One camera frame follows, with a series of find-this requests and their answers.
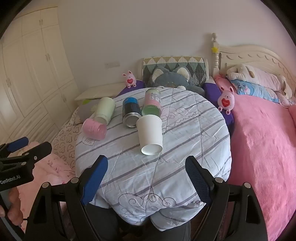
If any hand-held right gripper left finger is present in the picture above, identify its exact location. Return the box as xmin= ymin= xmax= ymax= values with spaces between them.
xmin=24 ymin=155 xmax=121 ymax=241

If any diamond patterned cushion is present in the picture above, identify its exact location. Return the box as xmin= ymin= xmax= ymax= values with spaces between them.
xmin=142 ymin=56 xmax=207 ymax=87

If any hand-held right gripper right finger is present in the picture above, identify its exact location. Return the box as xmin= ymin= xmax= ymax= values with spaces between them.
xmin=185 ymin=156 xmax=269 ymax=241

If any cream nightstand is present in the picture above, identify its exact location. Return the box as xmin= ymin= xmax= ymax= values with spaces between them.
xmin=74 ymin=85 xmax=123 ymax=105

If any blue printed pillow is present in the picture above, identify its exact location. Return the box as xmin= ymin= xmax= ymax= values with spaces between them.
xmin=230 ymin=79 xmax=282 ymax=103

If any pink floral blanket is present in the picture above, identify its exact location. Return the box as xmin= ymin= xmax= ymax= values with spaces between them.
xmin=13 ymin=141 xmax=77 ymax=233

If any pale green cup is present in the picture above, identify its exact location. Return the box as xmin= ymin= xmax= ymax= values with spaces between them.
xmin=96 ymin=97 xmax=116 ymax=122

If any cream carved bed headboard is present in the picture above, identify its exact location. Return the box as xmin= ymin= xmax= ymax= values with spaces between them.
xmin=211 ymin=33 xmax=296 ymax=77

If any purple cushion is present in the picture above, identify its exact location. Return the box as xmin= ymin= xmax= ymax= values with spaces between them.
xmin=203 ymin=82 xmax=234 ymax=127
xmin=115 ymin=79 xmax=145 ymax=97

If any small pink bunny toy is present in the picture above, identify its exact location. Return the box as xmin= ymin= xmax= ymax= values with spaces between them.
xmin=122 ymin=71 xmax=137 ymax=88

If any dark can with blue label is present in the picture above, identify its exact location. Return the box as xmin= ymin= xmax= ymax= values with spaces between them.
xmin=122 ymin=97 xmax=142 ymax=128

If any white plush toy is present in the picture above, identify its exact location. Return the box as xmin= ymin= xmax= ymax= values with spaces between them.
xmin=226 ymin=64 xmax=287 ymax=93

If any pink and green cup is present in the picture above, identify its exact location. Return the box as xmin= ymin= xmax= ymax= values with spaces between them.
xmin=142 ymin=88 xmax=162 ymax=118

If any cream wardrobe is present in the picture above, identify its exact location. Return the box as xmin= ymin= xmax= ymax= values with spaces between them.
xmin=0 ymin=6 xmax=79 ymax=145

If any white paper cup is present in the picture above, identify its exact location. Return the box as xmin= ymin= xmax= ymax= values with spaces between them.
xmin=136 ymin=115 xmax=164 ymax=156

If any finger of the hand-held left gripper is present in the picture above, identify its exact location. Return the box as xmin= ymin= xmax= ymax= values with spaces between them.
xmin=7 ymin=141 xmax=53 ymax=165
xmin=0 ymin=137 xmax=29 ymax=160

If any large pink bunny toy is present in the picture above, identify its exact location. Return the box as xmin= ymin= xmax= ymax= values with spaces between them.
xmin=217 ymin=86 xmax=235 ymax=115

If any person's left hand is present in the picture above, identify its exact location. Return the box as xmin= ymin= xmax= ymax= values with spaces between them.
xmin=0 ymin=186 xmax=23 ymax=232

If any pink fleece blanket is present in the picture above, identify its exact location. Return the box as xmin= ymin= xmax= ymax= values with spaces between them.
xmin=214 ymin=75 xmax=296 ymax=239

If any striped white cloth table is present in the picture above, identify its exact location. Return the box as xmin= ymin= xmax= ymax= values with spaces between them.
xmin=74 ymin=87 xmax=232 ymax=232

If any grey cushion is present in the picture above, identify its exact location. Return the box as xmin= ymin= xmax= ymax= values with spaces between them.
xmin=75 ymin=100 xmax=100 ymax=124

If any grey plush toy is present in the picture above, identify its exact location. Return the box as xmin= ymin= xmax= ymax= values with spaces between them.
xmin=147 ymin=67 xmax=206 ymax=97

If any heart print sheet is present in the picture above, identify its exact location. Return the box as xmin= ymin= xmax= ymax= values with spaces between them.
xmin=51 ymin=108 xmax=80 ymax=175

